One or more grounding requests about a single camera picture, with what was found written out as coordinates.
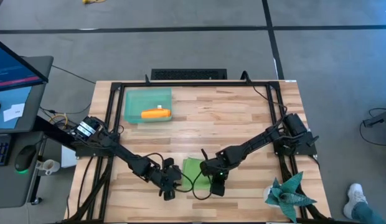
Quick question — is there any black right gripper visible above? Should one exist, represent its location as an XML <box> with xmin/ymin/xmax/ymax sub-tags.
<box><xmin>199</xmin><ymin>151</ymin><xmax>233</xmax><ymax>197</ymax></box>

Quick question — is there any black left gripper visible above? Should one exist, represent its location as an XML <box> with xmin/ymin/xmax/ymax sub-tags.
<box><xmin>154</xmin><ymin>157</ymin><xmax>184</xmax><ymax>202</ymax></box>

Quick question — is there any green microfiber towel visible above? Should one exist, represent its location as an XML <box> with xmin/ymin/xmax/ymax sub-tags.
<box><xmin>181</xmin><ymin>157</ymin><xmax>213</xmax><ymax>191</ymax></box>

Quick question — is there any teal translucent plastic basket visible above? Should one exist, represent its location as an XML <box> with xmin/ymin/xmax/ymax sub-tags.
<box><xmin>123</xmin><ymin>87</ymin><xmax>174</xmax><ymax>124</ymax></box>

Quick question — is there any white plant pot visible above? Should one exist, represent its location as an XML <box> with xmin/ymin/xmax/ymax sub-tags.
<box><xmin>263</xmin><ymin>185</ymin><xmax>276</xmax><ymax>208</ymax></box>

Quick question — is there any teal artificial plant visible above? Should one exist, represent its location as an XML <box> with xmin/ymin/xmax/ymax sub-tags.
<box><xmin>263</xmin><ymin>171</ymin><xmax>318</xmax><ymax>224</ymax></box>

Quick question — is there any black keyboard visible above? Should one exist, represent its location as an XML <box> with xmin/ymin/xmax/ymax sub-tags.
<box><xmin>150</xmin><ymin>68</ymin><xmax>228</xmax><ymax>81</ymax></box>

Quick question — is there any white box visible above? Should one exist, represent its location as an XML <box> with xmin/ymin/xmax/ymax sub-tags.
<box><xmin>60</xmin><ymin>129</ymin><xmax>85</xmax><ymax>169</ymax></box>

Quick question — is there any black diagonal beam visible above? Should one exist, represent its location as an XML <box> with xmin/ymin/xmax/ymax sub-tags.
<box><xmin>34</xmin><ymin>115</ymin><xmax>85</xmax><ymax>151</ymax></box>

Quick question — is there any person's foot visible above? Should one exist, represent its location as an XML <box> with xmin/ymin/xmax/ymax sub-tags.
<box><xmin>342</xmin><ymin>182</ymin><xmax>368</xmax><ymax>220</ymax></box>

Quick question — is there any black illuminated computer mouse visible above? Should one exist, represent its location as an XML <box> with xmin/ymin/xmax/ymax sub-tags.
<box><xmin>14</xmin><ymin>144</ymin><xmax>37</xmax><ymax>174</ymax></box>

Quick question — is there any person's leg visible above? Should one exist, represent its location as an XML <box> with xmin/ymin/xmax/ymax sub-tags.
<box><xmin>351</xmin><ymin>201</ymin><xmax>386</xmax><ymax>224</ymax></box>

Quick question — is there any grey desk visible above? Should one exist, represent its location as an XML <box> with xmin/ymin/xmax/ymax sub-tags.
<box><xmin>0</xmin><ymin>55</ymin><xmax>54</xmax><ymax>209</ymax></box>

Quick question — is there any white paper note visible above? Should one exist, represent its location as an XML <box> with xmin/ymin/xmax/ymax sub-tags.
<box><xmin>2</xmin><ymin>103</ymin><xmax>26</xmax><ymax>123</ymax></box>

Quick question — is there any backlit computer keyboard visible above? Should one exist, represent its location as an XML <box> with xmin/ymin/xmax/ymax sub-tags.
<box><xmin>0</xmin><ymin>134</ymin><xmax>12</xmax><ymax>167</ymax></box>

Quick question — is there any grey stand leg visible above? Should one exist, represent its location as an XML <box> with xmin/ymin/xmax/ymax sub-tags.
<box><xmin>362</xmin><ymin>108</ymin><xmax>386</xmax><ymax>136</ymax></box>

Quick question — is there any blue-screen computer monitor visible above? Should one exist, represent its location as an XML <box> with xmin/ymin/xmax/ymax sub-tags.
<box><xmin>0</xmin><ymin>37</ymin><xmax>49</xmax><ymax>93</ymax></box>

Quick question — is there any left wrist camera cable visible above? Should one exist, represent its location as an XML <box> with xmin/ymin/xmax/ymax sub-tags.
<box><xmin>177</xmin><ymin>172</ymin><xmax>195</xmax><ymax>193</ymax></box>

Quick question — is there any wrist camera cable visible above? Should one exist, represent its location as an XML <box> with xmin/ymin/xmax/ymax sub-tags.
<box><xmin>192</xmin><ymin>170</ymin><xmax>213</xmax><ymax>201</ymax></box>
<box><xmin>177</xmin><ymin>172</ymin><xmax>195</xmax><ymax>193</ymax></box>

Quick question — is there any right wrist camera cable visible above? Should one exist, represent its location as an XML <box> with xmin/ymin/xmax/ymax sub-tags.
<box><xmin>192</xmin><ymin>170</ymin><xmax>213</xmax><ymax>201</ymax></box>

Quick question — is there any thin dark arm cable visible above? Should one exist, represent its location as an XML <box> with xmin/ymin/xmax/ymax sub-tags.
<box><xmin>241</xmin><ymin>70</ymin><xmax>289</xmax><ymax>131</ymax></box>

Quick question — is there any black aluminium table frame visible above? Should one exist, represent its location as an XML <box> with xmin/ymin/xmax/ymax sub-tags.
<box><xmin>99</xmin><ymin>80</ymin><xmax>309</xmax><ymax>222</ymax></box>

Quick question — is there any yellow coiled cable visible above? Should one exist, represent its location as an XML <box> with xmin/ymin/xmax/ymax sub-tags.
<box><xmin>49</xmin><ymin>113</ymin><xmax>69</xmax><ymax>130</ymax></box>

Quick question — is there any black floor cable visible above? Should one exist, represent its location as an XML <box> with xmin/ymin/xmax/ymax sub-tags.
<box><xmin>51</xmin><ymin>64</ymin><xmax>97</xmax><ymax>85</ymax></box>

